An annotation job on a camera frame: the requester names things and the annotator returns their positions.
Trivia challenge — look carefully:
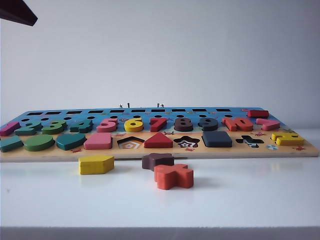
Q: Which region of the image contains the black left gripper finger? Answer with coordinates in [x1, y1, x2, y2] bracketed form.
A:
[0, 0, 39, 27]

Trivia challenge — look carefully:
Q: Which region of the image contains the dark blue square block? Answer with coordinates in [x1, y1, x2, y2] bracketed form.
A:
[201, 130, 233, 148]

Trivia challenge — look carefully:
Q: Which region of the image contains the magenta number one piece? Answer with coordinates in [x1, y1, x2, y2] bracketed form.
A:
[0, 121, 21, 137]

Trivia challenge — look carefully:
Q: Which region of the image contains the green number two piece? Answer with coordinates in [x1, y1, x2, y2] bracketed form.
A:
[14, 120, 43, 136]

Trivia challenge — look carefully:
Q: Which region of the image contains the green number three piece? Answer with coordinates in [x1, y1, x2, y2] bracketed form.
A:
[41, 119, 68, 135]

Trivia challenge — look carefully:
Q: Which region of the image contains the teal number four piece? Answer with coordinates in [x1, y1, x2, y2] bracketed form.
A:
[69, 118, 94, 134]

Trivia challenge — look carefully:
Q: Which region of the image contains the teal parallelogram block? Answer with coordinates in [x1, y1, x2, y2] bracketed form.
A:
[0, 135, 24, 153]

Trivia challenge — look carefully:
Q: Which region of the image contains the green oval block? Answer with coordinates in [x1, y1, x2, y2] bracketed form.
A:
[23, 134, 55, 152]

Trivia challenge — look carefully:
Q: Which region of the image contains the teal shield block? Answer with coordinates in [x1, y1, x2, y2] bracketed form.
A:
[55, 132, 87, 151]

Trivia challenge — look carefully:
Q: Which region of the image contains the pink number five piece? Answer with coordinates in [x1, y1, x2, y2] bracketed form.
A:
[96, 117, 120, 133]

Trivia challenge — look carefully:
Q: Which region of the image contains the pink trapezoid block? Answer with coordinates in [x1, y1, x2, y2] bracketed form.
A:
[83, 132, 113, 150]

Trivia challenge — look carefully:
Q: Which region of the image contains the yellow number six piece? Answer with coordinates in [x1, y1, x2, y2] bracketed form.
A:
[124, 117, 145, 133]

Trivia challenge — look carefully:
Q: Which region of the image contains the yellow pentagon block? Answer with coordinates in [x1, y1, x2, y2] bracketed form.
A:
[78, 154, 115, 175]

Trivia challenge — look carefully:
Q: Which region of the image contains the red number seven piece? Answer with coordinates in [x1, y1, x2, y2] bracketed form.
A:
[149, 116, 169, 132]

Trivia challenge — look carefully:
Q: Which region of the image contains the red triangle block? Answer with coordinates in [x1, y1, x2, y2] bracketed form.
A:
[144, 132, 174, 149]

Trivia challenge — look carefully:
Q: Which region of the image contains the colourful wooden puzzle board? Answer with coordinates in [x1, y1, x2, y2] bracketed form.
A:
[0, 106, 320, 162]

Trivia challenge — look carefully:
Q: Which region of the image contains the brown number eight piece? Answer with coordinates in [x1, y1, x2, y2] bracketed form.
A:
[174, 117, 194, 132]

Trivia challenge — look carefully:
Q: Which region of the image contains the brown star block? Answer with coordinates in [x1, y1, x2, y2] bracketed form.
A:
[141, 152, 175, 172]

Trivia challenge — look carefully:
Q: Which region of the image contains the dark blue number nine piece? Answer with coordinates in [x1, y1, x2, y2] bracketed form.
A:
[198, 117, 219, 132]

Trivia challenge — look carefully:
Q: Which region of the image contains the orange cross block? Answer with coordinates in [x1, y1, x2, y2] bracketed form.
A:
[154, 163, 195, 190]

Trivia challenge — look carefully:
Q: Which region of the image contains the orange number ten piece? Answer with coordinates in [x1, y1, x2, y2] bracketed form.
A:
[221, 116, 254, 132]

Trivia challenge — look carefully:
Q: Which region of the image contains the red minus sign piece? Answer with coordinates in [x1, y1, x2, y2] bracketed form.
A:
[246, 109, 270, 118]

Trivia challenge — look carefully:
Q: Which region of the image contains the pink angled sign piece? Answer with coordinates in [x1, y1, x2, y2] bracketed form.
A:
[255, 117, 280, 131]

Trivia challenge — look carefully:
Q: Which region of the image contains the yellow sign piece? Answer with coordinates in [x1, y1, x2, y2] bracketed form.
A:
[271, 131, 306, 146]

